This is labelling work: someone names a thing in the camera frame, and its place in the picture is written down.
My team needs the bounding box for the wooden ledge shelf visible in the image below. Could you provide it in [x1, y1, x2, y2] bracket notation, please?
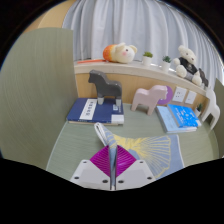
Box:
[73, 59, 209, 111]

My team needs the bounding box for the purple round number disc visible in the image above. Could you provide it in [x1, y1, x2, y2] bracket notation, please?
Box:
[157, 85, 174, 106]

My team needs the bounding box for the grey wooden horse figure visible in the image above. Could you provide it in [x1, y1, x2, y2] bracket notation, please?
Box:
[87, 69, 123, 111]

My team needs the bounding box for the small potted plant, white pot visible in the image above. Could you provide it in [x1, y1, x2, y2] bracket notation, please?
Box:
[141, 51, 154, 67]
[194, 103, 204, 118]
[161, 55, 172, 73]

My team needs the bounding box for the white wall socket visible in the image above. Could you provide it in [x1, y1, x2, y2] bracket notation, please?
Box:
[171, 86, 188, 103]
[184, 90, 198, 105]

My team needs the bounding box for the cream teddy bear, black shirt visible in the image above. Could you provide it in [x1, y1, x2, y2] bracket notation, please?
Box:
[171, 44, 203, 87]

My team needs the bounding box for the light blue book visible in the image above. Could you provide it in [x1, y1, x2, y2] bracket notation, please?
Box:
[155, 105, 198, 135]

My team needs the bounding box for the flat orange item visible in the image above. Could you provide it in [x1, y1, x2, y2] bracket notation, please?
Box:
[76, 58, 107, 65]

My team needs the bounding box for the dark blue book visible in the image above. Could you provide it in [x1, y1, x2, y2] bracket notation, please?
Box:
[66, 97, 125, 127]

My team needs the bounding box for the green partition panel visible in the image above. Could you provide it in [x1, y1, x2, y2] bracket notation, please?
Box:
[213, 78, 224, 158]
[0, 27, 79, 171]

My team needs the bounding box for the blue towel with yellow leaf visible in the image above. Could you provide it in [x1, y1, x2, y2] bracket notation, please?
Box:
[93, 122, 185, 188]

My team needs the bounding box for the grey-white curtain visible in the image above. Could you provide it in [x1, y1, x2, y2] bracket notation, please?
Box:
[62, 0, 224, 91]

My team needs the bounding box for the pink wooden horse figure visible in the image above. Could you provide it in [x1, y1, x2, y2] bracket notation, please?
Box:
[130, 84, 169, 116]

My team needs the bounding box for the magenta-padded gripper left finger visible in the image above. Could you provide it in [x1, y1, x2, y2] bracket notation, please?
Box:
[69, 145, 113, 192]

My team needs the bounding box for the white wooden horse figure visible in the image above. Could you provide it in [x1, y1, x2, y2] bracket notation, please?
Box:
[200, 85, 221, 131]

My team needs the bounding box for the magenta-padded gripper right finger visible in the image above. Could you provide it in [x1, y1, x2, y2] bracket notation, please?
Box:
[113, 145, 157, 192]

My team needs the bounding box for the white and orange plush toy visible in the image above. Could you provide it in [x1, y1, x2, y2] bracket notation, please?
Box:
[102, 42, 138, 65]

